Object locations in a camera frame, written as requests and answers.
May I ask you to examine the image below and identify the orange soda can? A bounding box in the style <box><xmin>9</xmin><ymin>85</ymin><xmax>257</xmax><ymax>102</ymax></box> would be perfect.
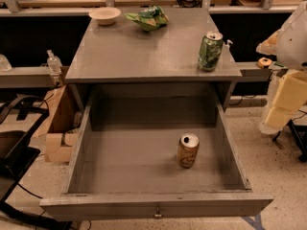
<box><xmin>177</xmin><ymin>133</ymin><xmax>200</xmax><ymax>169</ymax></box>

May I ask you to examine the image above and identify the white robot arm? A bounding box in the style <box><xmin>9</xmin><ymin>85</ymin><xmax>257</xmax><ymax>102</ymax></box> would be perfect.
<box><xmin>256</xmin><ymin>1</ymin><xmax>307</xmax><ymax>134</ymax></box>

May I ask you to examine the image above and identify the grey open drawer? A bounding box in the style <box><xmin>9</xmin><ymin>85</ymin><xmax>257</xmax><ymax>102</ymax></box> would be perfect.
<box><xmin>40</xmin><ymin>94</ymin><xmax>273</xmax><ymax>220</ymax></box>

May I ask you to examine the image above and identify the green soda can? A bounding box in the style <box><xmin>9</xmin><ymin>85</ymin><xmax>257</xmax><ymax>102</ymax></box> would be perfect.
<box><xmin>198</xmin><ymin>32</ymin><xmax>224</xmax><ymax>72</ymax></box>

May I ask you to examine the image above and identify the brass drawer knob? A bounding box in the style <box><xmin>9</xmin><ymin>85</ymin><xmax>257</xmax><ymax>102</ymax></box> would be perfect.
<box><xmin>153</xmin><ymin>207</ymin><xmax>163</xmax><ymax>219</ymax></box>

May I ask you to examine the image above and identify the grey wooden cabinet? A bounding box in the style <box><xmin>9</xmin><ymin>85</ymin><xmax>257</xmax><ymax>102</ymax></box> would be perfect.
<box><xmin>65</xmin><ymin>7</ymin><xmax>241</xmax><ymax>106</ymax></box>

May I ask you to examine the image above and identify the green chip bag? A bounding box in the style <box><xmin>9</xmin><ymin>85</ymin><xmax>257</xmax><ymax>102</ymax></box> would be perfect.
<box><xmin>125</xmin><ymin>6</ymin><xmax>169</xmax><ymax>32</ymax></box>

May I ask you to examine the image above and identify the wooden box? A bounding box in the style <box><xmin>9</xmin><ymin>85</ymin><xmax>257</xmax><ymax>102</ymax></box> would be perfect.
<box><xmin>35</xmin><ymin>84</ymin><xmax>79</xmax><ymax>163</ymax></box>

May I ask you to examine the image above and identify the white pump dispenser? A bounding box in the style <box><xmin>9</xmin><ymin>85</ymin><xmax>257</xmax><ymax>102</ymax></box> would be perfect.
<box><xmin>225</xmin><ymin>39</ymin><xmax>233</xmax><ymax>50</ymax></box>

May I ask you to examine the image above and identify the white paper bowl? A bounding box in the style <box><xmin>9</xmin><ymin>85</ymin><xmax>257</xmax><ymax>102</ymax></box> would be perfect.
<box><xmin>89</xmin><ymin>7</ymin><xmax>121</xmax><ymax>26</ymax></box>

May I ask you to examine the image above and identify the clear plastic bottle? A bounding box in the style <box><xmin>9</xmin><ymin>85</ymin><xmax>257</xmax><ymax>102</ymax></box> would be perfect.
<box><xmin>47</xmin><ymin>50</ymin><xmax>62</xmax><ymax>74</ymax></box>

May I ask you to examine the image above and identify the black chair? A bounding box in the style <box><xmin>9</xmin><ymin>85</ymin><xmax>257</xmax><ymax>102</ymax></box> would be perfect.
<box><xmin>0</xmin><ymin>95</ymin><xmax>72</xmax><ymax>230</ymax></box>

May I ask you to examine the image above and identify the clear plastic container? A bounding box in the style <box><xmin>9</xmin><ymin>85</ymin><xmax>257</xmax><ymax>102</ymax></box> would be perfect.
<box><xmin>0</xmin><ymin>54</ymin><xmax>12</xmax><ymax>71</ymax></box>

